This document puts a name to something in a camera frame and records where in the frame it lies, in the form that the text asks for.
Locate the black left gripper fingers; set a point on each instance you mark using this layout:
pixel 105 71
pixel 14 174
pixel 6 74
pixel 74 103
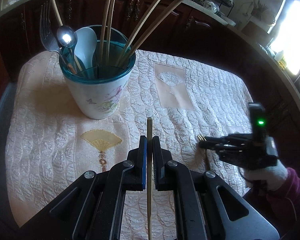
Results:
pixel 215 143

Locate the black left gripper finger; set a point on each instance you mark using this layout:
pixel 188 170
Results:
pixel 171 175
pixel 101 214

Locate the gold fork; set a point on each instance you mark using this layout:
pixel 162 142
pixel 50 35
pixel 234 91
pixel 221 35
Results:
pixel 205 152

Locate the bamboo chopstick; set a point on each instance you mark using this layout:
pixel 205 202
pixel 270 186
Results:
pixel 137 29
pixel 109 23
pixel 149 30
pixel 103 30
pixel 60 23

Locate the white ceramic spoon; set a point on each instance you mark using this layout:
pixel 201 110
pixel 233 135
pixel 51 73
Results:
pixel 86 45

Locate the silver metal spoon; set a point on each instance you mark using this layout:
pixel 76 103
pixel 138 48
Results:
pixel 67 38

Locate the silver metal fork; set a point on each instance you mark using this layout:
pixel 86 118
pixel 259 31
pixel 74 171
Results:
pixel 46 35

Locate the maroon sleeved right forearm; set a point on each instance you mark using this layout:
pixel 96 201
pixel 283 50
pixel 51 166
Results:
pixel 281 207

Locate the dark wooden kitchen cabinets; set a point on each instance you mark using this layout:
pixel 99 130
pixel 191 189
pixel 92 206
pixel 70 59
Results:
pixel 187 32

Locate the white gloved right hand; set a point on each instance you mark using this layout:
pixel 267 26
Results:
pixel 274 176

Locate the pink quilted table cloth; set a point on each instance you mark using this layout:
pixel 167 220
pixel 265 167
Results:
pixel 50 142

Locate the wooden cutting board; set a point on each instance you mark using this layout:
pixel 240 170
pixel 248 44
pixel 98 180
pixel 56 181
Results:
pixel 257 33

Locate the white floral utensil cup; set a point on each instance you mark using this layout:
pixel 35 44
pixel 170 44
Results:
pixel 97 90

